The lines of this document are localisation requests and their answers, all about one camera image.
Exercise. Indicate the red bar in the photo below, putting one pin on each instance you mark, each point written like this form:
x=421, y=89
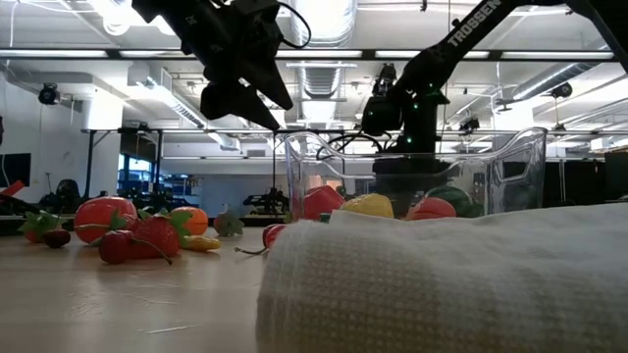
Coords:
x=12, y=190

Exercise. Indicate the dark wall screen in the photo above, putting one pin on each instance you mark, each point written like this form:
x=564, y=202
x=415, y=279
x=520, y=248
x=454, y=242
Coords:
x=15, y=169

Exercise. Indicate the small toy strawberry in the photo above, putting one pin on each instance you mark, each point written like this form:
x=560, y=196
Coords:
x=118, y=220
x=228, y=224

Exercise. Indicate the toy orange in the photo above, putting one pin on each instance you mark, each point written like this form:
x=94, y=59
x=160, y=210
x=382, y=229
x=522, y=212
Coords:
x=196, y=220

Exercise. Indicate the dark red toy cherry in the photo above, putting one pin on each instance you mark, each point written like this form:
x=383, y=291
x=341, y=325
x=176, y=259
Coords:
x=56, y=238

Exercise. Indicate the silver ventilation duct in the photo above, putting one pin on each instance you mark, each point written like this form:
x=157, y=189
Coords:
x=321, y=83

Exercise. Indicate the clear plastic tupperware container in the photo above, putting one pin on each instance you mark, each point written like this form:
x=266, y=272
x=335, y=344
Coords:
x=294, y=171

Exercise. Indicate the white waffle dish towel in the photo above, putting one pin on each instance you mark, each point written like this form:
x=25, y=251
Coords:
x=441, y=284

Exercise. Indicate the black stand with screen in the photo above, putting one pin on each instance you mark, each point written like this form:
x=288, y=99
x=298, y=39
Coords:
x=140, y=144

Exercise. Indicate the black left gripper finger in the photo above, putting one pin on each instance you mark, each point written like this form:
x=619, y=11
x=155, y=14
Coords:
x=270, y=78
x=235, y=105

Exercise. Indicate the black hanging camera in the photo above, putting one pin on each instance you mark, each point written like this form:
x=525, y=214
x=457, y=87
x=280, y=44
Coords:
x=384, y=78

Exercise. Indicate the black partition panels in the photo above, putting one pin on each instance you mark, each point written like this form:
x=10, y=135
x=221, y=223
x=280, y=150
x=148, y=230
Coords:
x=579, y=181

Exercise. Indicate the black overhead crossbar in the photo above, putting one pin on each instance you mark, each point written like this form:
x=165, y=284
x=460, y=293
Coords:
x=368, y=54

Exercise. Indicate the small yellow toy banana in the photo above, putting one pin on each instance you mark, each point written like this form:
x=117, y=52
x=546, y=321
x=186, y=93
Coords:
x=201, y=242

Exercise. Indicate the red toy cherry with stem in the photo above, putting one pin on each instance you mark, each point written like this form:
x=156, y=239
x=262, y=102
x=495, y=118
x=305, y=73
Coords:
x=278, y=234
x=267, y=236
x=115, y=247

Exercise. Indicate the toy strawberry with big leaves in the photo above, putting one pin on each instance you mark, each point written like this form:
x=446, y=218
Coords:
x=35, y=225

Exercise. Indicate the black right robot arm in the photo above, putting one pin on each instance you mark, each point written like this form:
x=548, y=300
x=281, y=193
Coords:
x=471, y=29

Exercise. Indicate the black ceiling spotlight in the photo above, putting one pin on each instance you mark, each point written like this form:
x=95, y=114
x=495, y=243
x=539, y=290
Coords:
x=469, y=125
x=561, y=90
x=49, y=93

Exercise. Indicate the striped toy watermelon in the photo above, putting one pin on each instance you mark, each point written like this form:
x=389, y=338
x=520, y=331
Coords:
x=461, y=197

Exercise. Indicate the red toy bell pepper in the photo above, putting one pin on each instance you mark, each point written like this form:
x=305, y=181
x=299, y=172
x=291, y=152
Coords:
x=321, y=202

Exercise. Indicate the yellow toy lemon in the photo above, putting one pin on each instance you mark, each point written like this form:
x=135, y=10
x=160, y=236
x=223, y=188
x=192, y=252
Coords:
x=368, y=206

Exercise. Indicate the black background robot arms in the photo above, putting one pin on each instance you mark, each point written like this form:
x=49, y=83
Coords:
x=267, y=201

